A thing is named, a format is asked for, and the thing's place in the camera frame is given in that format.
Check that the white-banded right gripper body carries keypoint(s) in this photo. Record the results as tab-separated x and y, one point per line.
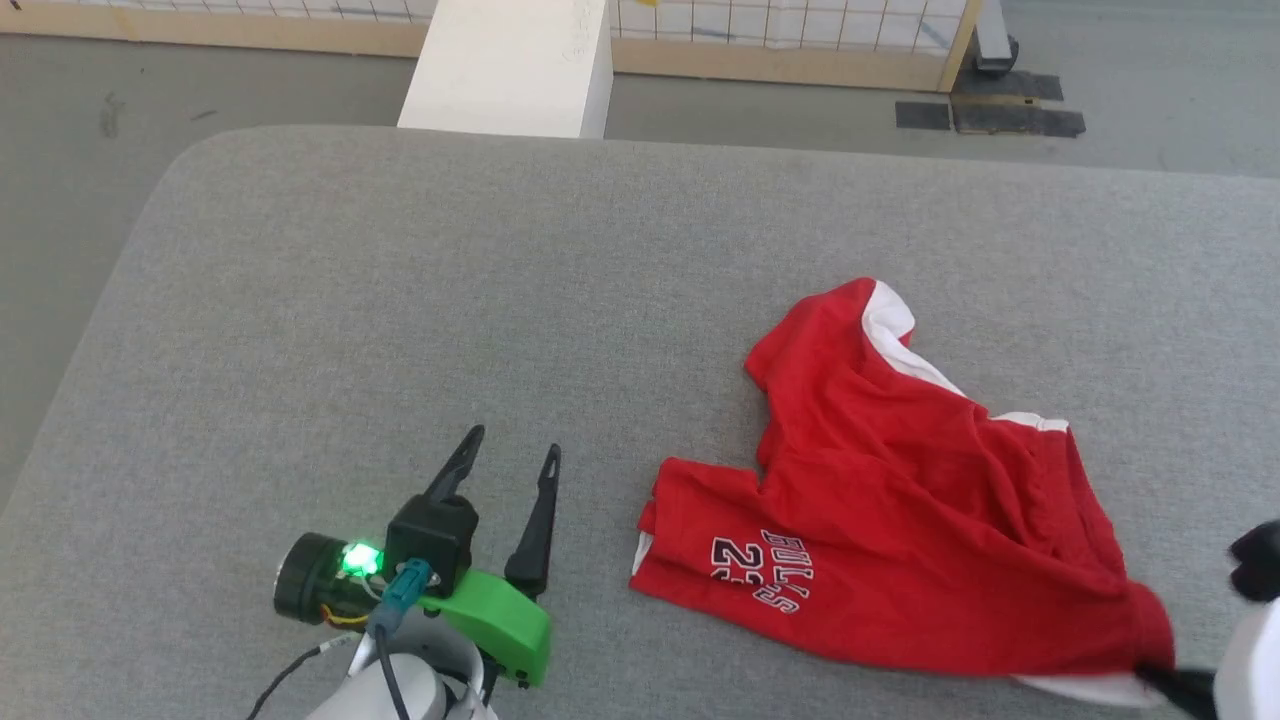
1255	660

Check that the lemon print grid panel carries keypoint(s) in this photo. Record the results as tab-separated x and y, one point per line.
800	40

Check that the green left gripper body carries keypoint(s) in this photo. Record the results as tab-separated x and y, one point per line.
500	625

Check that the red basketball shorts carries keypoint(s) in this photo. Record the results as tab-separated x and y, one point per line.
900	520

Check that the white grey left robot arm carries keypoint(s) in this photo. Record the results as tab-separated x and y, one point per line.
350	700

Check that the white rectangular box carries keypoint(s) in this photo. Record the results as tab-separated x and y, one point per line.
510	70

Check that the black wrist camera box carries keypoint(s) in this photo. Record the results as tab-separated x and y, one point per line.
432	535

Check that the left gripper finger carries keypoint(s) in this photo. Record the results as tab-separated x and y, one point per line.
458	470
538	540

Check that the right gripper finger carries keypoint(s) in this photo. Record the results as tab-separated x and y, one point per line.
1190	692

